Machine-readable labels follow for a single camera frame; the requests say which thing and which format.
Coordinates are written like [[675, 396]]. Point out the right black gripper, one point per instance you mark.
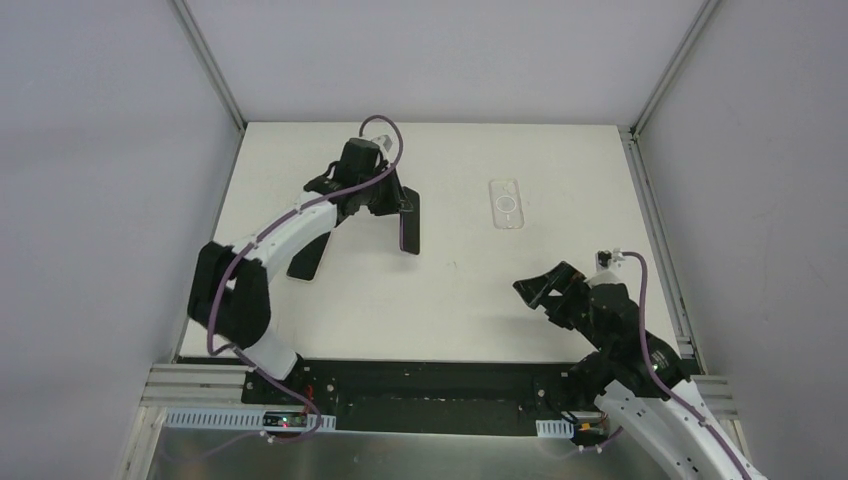
[[564, 299]]

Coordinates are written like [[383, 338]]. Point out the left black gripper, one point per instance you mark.
[[364, 201]]

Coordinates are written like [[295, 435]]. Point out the black smartphone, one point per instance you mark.
[[410, 223]]

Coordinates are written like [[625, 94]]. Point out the clear phone case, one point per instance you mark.
[[506, 204]]

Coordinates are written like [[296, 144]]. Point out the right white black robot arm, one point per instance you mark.
[[634, 377]]

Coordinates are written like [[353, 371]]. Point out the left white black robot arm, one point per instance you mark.
[[230, 293]]

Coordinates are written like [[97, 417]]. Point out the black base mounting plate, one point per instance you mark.
[[489, 399]]

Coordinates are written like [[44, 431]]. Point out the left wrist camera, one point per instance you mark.
[[384, 142]]

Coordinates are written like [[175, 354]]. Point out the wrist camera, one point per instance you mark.
[[384, 142], [608, 263]]

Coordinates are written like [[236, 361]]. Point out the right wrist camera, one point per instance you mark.
[[608, 263]]

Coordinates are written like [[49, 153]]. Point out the right white cable duct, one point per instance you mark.
[[559, 429]]

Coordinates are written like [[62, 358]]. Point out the white cable duct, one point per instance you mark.
[[559, 429], [276, 421]]

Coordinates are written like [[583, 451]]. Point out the aluminium frame rail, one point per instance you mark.
[[193, 385]]

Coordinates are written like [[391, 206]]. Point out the left white cable duct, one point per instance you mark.
[[276, 421]]

